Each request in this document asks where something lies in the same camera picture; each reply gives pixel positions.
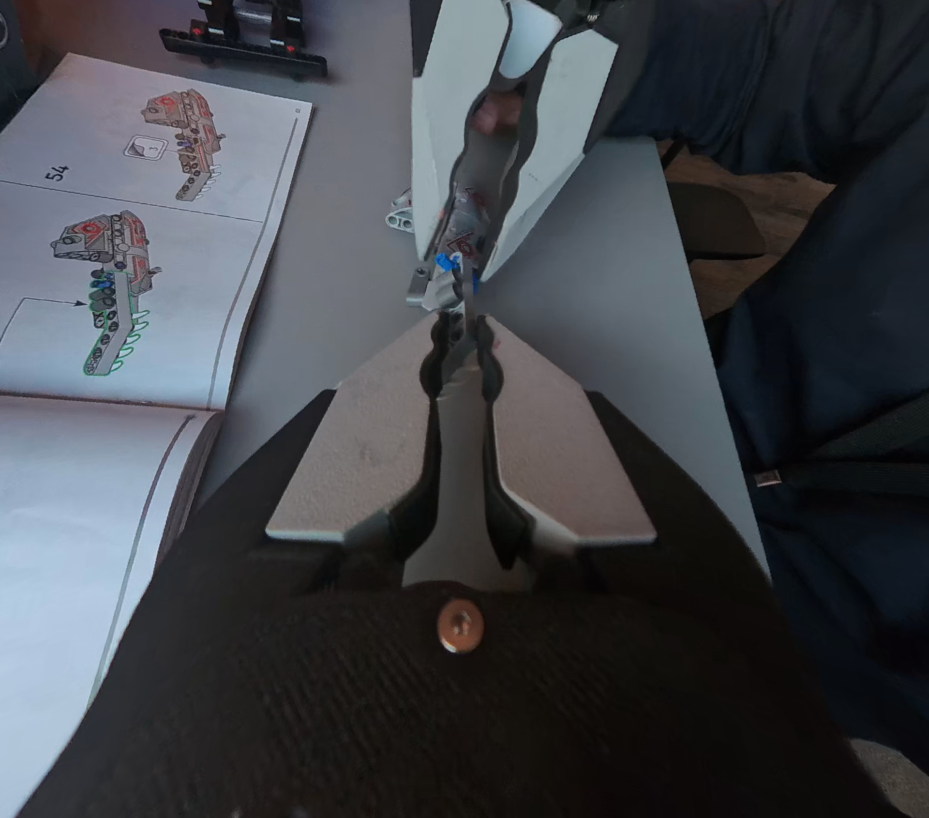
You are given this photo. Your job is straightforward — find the black strap with buckle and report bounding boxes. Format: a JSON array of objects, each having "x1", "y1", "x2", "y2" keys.
[{"x1": 751, "y1": 397, "x2": 929, "y2": 492}]

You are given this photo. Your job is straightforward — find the person's dark clothing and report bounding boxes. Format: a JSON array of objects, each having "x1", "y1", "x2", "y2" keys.
[{"x1": 697, "y1": 128, "x2": 929, "y2": 775}]

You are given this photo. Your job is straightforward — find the grey lego model red stickers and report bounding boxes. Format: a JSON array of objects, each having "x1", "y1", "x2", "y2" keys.
[{"x1": 385, "y1": 179, "x2": 494, "y2": 267}]

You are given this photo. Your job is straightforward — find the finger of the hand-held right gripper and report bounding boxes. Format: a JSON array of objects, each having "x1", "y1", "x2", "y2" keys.
[
  {"x1": 410, "y1": 0, "x2": 512, "y2": 261},
  {"x1": 475, "y1": 27, "x2": 621, "y2": 285}
]

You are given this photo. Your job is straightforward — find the lego instruction booklet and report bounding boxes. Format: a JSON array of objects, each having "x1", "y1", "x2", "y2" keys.
[{"x1": 0, "y1": 52, "x2": 315, "y2": 710}]

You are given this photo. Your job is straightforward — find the dark lego set box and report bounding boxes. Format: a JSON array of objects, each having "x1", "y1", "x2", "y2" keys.
[{"x1": 0, "y1": 0, "x2": 37, "y2": 129}]

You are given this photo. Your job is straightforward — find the person's right hand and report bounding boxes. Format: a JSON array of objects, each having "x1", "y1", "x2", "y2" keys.
[{"x1": 472, "y1": 92, "x2": 525, "y2": 135}]

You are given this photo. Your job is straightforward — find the person's right forearm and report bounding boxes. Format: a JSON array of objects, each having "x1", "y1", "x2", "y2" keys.
[{"x1": 610, "y1": 0, "x2": 929, "y2": 187}]

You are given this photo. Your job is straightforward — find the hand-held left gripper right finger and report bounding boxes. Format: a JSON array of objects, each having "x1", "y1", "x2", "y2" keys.
[{"x1": 475, "y1": 313, "x2": 659, "y2": 571}]

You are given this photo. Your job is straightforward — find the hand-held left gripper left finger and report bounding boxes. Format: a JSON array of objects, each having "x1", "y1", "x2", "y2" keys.
[{"x1": 265, "y1": 312, "x2": 445, "y2": 565}]

